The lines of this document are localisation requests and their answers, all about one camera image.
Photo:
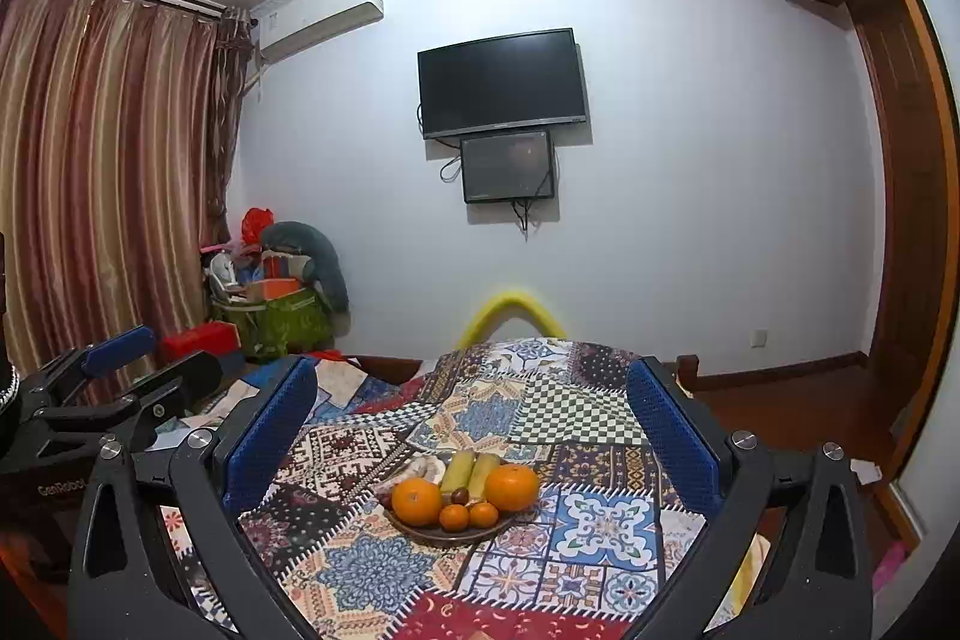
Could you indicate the brown round plate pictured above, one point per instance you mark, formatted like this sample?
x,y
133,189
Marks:
x,y
450,535

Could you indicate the yellow-green sugarcane piece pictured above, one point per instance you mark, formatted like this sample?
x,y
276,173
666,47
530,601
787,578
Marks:
x,y
484,471
457,471

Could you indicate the pale patterned quilt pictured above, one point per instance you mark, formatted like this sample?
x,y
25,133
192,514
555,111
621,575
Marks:
x,y
337,385

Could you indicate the red flat box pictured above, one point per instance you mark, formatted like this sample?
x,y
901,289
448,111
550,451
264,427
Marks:
x,y
199,340

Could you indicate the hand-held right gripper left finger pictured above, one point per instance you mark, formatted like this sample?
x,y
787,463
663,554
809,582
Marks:
x,y
270,437

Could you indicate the small white box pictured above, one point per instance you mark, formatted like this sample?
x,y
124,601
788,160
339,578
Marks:
x,y
865,473

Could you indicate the grey plush toy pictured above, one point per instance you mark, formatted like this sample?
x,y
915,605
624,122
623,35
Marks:
x,y
326,265

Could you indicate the pink slipper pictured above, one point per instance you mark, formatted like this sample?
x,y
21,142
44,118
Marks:
x,y
891,565

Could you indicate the yellow foam tube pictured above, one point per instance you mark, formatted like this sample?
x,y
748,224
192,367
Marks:
x,y
514,299

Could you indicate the small dark brown fruit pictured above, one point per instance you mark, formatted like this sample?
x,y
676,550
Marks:
x,y
459,497

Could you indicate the small black wall screen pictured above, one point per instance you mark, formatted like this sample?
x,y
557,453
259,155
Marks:
x,y
506,168

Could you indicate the brown wooden wardrobe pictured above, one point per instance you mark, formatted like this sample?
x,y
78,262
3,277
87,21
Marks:
x,y
907,160

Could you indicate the white air conditioner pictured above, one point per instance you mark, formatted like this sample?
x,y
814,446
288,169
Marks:
x,y
319,14

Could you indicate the red plastic bag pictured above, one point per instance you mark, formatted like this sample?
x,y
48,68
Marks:
x,y
255,224

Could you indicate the orange box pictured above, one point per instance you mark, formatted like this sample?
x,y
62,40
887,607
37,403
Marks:
x,y
271,290

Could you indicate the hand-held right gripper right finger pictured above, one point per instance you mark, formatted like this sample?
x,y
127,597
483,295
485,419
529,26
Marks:
x,y
671,437

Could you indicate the striped red-gold curtain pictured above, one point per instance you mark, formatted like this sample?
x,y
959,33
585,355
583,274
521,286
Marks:
x,y
97,175

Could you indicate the peeled pomelo segment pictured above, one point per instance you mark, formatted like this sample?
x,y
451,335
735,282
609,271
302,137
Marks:
x,y
420,466

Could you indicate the large orange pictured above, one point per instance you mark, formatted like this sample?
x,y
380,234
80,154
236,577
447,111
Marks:
x,y
511,488
416,503

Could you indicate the small mandarin orange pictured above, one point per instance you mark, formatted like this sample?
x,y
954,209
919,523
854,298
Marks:
x,y
484,515
454,518

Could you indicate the colourful patchwork blanket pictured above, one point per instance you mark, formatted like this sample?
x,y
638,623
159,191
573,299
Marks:
x,y
570,535

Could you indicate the black wall television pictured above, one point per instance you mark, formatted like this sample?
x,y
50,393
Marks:
x,y
501,81

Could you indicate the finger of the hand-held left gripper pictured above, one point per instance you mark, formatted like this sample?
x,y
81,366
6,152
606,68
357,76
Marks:
x,y
120,344
187,374

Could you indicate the white wall socket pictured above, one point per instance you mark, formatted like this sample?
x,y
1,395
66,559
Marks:
x,y
759,338

